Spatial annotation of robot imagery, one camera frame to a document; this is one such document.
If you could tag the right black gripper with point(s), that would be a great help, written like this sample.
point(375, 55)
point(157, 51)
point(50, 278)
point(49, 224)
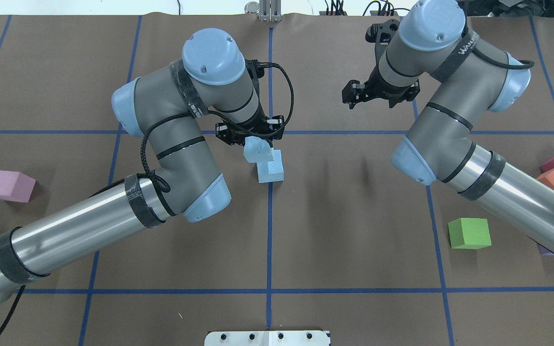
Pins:
point(381, 87)

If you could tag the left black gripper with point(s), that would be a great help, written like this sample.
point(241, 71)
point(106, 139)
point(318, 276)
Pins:
point(258, 122)

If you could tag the light blue foam block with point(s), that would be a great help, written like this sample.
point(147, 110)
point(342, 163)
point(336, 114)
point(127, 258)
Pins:
point(271, 171)
point(257, 150)

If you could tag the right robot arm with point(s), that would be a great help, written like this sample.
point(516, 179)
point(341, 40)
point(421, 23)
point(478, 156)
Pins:
point(474, 77)

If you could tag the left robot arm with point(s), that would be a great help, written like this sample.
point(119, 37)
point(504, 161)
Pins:
point(179, 174)

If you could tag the green foam block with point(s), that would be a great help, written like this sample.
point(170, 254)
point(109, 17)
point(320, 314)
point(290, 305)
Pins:
point(469, 233)

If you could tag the right purple foam block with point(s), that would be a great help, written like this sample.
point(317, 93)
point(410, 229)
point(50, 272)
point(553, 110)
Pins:
point(544, 251)

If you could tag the pink foam block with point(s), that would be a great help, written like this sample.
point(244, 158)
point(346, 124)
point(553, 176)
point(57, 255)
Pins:
point(16, 186)

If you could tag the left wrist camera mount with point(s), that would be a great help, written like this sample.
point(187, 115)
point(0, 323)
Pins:
point(256, 71)

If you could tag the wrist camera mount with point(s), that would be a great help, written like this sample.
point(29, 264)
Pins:
point(381, 35)
point(256, 71)

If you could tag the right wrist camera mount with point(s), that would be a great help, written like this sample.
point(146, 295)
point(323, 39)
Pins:
point(381, 35)

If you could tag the aluminium frame post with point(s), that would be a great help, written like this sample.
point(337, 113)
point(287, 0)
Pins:
point(270, 11)

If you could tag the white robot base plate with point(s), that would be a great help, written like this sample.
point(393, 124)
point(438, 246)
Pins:
point(268, 338)

